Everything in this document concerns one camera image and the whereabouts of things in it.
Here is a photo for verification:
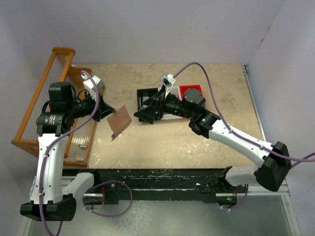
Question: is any pink leather card holder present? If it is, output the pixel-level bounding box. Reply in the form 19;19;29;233
107;105;132;141

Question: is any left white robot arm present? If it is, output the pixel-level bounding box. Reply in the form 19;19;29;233
20;80;115;221

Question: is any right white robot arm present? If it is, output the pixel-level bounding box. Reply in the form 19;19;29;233
134;88;291;192

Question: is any white plastic bin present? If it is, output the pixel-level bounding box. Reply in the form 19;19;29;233
164;86;184;120

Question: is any black plastic bin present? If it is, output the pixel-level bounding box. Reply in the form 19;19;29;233
134;88;158;124

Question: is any red plastic bin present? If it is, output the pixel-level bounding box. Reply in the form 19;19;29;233
179;84;203;101

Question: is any orange wooden rack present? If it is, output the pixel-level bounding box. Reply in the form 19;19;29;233
11;47;105;167

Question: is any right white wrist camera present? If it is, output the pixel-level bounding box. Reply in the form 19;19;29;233
160;73;176;98

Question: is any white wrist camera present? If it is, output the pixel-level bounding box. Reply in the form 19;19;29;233
81;75;104;96
160;73;176;98

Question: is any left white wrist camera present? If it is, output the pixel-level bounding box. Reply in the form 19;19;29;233
81;75;104;96

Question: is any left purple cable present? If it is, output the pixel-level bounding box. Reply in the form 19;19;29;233
39;70;100;236

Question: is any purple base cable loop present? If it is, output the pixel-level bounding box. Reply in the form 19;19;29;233
82;180;133;218

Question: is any black metal base frame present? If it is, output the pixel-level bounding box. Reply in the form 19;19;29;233
61;168;247;205

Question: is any aluminium rail frame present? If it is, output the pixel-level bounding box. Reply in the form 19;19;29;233
242;64;293;197

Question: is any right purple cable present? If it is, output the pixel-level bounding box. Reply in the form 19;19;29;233
172;61;315;163

